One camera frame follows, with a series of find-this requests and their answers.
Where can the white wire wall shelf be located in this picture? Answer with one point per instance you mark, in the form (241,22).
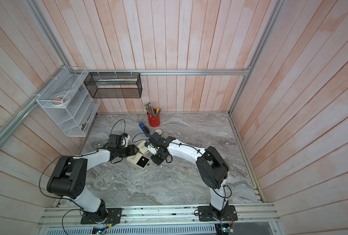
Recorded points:
(68,103)

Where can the red pen holder cup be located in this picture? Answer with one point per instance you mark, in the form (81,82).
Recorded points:
(154,120)

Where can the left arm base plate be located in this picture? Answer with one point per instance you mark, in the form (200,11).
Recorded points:
(103,216)

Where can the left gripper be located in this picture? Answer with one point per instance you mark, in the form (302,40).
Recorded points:
(132,150)

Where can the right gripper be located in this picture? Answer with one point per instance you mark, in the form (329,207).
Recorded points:
(157,161)

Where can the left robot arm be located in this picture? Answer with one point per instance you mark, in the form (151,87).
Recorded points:
(68,179)

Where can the aluminium front rail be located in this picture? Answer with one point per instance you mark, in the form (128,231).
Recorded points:
(157,215)

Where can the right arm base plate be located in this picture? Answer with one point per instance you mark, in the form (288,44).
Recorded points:
(209,213)

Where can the black mesh wall basket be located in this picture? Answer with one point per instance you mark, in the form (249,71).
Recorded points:
(114,85)

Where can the small cream jewelry box front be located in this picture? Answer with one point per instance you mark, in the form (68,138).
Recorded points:
(138,161)

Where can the pens in cup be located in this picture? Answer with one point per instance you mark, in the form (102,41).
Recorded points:
(151,111)

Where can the green sticker roll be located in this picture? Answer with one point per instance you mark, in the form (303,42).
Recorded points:
(158,131)

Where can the tape roll on shelf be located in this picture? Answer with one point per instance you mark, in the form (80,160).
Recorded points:
(60,100)

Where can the cream jewelry box middle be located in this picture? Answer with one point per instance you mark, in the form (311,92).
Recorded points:
(146,149)

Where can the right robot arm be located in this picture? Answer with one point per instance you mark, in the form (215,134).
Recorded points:
(212,168)

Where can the blue stapler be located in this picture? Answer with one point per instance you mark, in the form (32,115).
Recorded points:
(144,129)

